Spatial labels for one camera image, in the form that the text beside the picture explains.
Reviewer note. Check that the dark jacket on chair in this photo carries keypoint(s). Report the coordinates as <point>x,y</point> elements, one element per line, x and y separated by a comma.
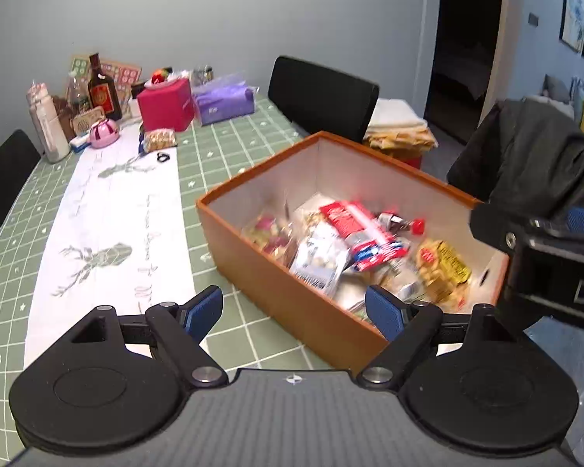
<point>525,157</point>

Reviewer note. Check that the mixed veggie chips clear bag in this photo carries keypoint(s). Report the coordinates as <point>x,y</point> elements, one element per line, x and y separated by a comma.
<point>272,235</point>

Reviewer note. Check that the black chair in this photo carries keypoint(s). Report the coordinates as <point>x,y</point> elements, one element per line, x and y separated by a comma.
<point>18,158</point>
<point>321,99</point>

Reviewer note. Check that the black chair left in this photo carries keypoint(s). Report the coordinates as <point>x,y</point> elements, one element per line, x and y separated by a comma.
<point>18,158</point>

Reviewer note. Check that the green grid tablecloth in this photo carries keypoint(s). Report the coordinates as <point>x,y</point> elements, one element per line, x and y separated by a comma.
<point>244,336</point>

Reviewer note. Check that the folded towels stack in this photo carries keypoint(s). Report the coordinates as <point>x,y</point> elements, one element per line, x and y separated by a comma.
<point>397,131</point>

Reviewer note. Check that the white long snack sachet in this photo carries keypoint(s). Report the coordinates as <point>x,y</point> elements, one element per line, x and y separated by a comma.
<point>398,277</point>

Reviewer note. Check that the magenta tissue box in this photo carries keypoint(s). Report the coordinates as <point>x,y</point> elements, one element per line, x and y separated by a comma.
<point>170,107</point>

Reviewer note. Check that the orange cardboard box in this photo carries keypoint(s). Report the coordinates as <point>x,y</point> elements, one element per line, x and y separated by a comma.
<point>306,232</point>

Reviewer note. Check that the beige small radio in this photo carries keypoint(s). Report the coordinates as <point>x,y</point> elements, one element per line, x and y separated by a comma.
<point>82,122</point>

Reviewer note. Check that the black chair far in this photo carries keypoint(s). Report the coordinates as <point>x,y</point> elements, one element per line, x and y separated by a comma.
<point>321,99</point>

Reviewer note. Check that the colourful dotted game board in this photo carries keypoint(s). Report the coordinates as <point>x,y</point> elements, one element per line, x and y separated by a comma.
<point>124,74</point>

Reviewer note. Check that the yellow corn snack bag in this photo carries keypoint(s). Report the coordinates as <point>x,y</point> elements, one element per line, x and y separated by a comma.
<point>444,275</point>

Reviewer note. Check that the white pink tumbler bottle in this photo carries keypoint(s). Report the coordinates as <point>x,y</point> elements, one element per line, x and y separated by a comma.
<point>46,121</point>

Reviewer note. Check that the nut snack bag far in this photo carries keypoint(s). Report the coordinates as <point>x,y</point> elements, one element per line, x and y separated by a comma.
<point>157,140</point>

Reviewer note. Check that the pink round lidded container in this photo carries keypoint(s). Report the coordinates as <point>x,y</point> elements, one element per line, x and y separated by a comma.
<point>103,133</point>

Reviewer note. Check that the brown glass liquor bottle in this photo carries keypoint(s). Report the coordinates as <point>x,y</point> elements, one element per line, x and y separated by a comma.
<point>101,89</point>

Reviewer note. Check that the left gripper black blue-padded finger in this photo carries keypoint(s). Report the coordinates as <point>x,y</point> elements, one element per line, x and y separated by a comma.
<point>178,332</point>
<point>409,335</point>

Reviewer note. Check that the red long snack sachet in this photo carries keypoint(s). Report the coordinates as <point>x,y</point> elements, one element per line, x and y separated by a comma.
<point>370,245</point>

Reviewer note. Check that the red-capped bottle of dark balls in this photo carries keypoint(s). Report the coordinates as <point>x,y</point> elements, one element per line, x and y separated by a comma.
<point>394,223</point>

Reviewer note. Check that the clear plastic bottle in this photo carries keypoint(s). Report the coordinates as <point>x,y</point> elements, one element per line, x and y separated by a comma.
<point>77,94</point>

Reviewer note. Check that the framed wall picture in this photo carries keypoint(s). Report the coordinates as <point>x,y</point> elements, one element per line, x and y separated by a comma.
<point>572,24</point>

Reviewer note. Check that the purple tissue pack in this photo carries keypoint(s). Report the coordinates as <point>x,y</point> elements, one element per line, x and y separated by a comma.
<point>223,98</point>

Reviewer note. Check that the white hawthorn balls packet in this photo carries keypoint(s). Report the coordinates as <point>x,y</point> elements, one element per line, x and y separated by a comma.
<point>321,258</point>

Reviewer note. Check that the white deer table runner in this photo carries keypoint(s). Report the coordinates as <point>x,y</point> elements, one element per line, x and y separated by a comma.
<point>118,239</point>

